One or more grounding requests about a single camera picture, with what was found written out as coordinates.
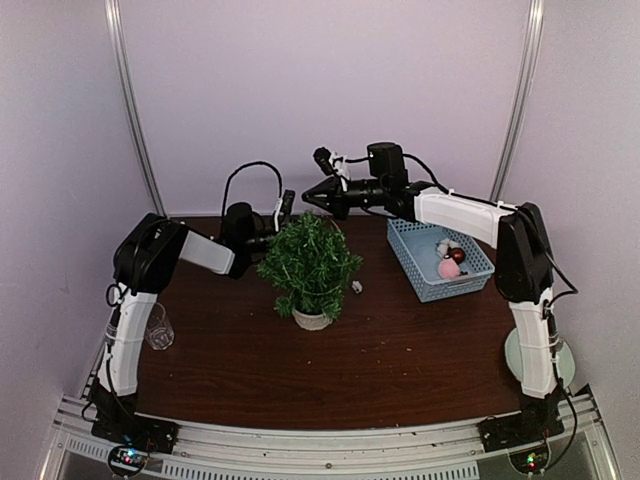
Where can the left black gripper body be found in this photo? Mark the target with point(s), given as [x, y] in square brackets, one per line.
[251, 244]

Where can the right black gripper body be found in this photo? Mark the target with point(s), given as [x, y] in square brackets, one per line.
[342, 209]

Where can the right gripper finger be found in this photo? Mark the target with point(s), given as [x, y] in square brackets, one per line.
[324, 190]
[325, 204]

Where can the white battery box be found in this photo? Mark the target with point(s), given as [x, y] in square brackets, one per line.
[357, 286]

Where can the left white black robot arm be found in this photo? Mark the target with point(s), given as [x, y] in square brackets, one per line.
[144, 264]

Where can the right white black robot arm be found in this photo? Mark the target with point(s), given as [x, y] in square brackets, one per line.
[524, 266]

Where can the small green christmas tree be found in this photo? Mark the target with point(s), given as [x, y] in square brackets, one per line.
[310, 263]

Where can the white tree pot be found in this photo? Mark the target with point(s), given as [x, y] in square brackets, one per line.
[311, 322]

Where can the blue plastic basket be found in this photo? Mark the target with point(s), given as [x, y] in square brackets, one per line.
[421, 249]

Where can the white fluffy ornament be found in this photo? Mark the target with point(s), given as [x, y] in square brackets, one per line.
[444, 245]

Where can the red bauble ornament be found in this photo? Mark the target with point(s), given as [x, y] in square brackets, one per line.
[457, 254]

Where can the pink pompom ornament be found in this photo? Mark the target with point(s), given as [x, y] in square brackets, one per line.
[448, 269]

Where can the clear drinking glass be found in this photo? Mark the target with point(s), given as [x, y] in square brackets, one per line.
[159, 333]

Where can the pale green floral plate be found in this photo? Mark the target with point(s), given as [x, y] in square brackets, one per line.
[566, 361]

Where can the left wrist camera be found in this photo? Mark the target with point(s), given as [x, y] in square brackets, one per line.
[283, 208]

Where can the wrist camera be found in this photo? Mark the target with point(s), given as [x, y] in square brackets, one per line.
[283, 208]
[331, 164]

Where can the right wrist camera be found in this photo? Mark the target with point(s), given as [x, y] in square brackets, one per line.
[331, 164]

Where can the left aluminium frame post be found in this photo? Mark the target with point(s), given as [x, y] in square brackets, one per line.
[117, 37]

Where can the aluminium frame post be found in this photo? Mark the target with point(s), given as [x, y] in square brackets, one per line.
[528, 65]
[117, 37]

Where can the right aluminium frame post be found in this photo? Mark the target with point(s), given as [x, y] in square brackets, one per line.
[528, 65]

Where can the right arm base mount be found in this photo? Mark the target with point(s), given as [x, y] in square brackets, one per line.
[525, 441]

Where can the front aluminium rail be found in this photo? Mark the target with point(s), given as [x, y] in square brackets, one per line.
[452, 450]

